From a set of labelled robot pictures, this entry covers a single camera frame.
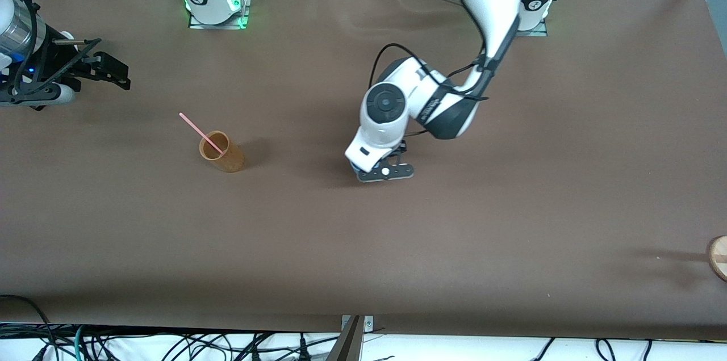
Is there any brown wooden cup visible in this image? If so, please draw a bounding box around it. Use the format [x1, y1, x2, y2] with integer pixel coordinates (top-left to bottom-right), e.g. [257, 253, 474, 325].
[199, 131, 245, 173]

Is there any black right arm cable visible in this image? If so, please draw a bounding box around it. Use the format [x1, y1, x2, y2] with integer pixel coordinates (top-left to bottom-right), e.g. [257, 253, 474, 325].
[0, 0, 43, 94]

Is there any round wooden board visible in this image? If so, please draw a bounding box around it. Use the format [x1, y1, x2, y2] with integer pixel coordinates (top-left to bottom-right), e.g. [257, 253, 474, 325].
[707, 235, 727, 282]

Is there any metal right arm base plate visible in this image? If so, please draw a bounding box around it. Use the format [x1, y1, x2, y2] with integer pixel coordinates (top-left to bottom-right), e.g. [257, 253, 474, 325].
[187, 0, 252, 30]

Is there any pink chopstick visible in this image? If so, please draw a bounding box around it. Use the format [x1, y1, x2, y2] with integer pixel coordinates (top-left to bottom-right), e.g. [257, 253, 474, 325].
[179, 113, 224, 154]

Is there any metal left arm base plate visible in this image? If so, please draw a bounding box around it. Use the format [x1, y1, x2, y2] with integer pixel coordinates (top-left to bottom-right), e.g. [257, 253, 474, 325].
[514, 0, 549, 37]

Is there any dark metal bar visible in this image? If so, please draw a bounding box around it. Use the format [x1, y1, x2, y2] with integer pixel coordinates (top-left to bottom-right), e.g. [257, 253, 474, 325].
[327, 316, 364, 361]

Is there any table cover sheet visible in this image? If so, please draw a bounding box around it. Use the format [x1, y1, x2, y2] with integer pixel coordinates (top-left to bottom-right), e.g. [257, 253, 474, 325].
[0, 0, 727, 342]

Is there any silver table edge bracket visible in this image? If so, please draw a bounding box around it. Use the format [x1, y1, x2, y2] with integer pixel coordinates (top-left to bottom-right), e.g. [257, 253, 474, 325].
[341, 314, 374, 332]

